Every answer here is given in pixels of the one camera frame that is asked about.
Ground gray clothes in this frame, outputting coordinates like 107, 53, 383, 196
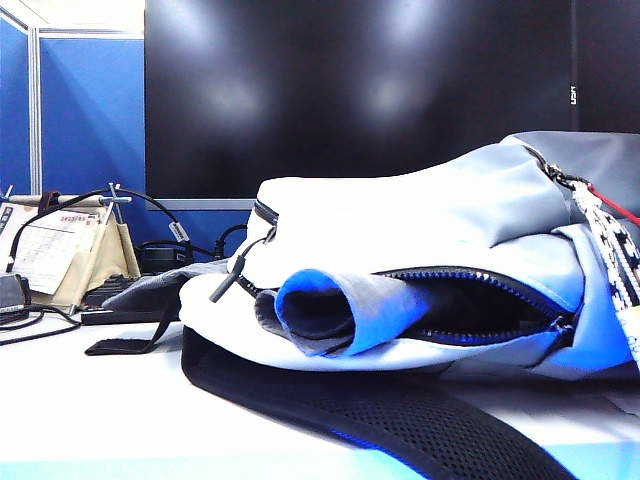
102, 262, 432, 358

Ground light gray backpack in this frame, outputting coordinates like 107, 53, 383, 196
84, 130, 640, 480

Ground large black monitor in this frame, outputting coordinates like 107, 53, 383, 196
144, 0, 577, 212

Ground black power adapter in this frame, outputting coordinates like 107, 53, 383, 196
138, 240, 195, 275

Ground black keyboard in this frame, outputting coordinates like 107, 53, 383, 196
79, 272, 177, 326

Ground beige desk calendar stand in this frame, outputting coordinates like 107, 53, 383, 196
0, 182, 143, 310

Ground small black device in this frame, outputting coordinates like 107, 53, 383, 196
0, 273, 32, 315

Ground narrow blue partition panel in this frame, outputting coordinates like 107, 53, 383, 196
0, 12, 31, 195

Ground black monitor with white logo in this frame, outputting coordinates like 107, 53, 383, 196
571, 0, 640, 136

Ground white paper sheet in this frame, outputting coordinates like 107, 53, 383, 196
602, 393, 640, 417

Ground black monitor cable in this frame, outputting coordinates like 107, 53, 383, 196
214, 223, 250, 260

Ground black cable with tag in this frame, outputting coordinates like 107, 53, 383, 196
6, 188, 217, 272

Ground black white braided cord tag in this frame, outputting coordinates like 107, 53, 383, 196
574, 179, 640, 362

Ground red cord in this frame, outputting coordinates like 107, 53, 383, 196
586, 182, 640, 227

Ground aluminium partition post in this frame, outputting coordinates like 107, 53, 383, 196
27, 25, 43, 197

